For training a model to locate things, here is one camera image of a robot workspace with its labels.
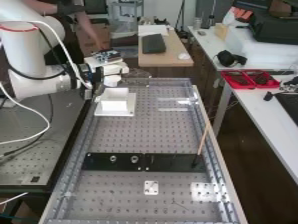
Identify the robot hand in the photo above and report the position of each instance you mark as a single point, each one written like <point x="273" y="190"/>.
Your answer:
<point x="108" y="68"/>

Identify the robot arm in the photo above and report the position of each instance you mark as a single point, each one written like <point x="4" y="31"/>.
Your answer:
<point x="31" y="50"/>

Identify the small metal nut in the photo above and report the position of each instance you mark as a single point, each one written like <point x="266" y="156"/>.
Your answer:
<point x="113" y="158"/>

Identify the large metal nut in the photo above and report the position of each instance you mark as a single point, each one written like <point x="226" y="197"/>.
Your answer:
<point x="135" y="159"/>

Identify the small white box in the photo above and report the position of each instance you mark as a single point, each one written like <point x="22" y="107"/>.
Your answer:
<point x="115" y="101"/>

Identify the flat black pad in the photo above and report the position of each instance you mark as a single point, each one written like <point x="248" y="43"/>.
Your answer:
<point x="153" y="43"/>

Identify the wooden desk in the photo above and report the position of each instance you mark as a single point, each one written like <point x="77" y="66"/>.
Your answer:
<point x="168" y="58"/>

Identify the person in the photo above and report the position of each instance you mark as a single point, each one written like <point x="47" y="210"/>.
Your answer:
<point x="67" y="30"/>

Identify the white mouse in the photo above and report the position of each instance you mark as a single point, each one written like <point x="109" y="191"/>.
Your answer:
<point x="184" y="56"/>

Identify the clear box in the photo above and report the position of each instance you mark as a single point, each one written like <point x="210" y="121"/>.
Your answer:
<point x="147" y="140"/>

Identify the black headphones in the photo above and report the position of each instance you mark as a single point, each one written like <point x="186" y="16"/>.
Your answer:
<point x="230" y="57"/>

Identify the red tray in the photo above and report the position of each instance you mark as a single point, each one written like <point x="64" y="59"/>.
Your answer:
<point x="265" y="78"/>
<point x="238" y="79"/>

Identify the thin stick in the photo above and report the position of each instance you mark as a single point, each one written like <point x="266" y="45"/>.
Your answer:
<point x="202" y="140"/>

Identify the black plate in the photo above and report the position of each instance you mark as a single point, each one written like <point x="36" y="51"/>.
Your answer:
<point x="168" y="162"/>

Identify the white desk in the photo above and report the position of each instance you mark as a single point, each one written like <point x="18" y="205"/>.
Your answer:
<point x="270" y="120"/>
<point x="248" y="50"/>

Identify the small black device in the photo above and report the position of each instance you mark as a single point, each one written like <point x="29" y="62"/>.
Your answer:
<point x="268" y="96"/>

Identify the small silver square plate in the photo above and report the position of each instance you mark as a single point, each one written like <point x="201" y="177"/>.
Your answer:
<point x="151" y="187"/>

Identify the black case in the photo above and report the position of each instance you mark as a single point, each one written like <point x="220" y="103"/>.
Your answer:
<point x="274" y="26"/>

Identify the black keyboard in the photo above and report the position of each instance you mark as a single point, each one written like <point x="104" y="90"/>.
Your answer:
<point x="289" y="106"/>

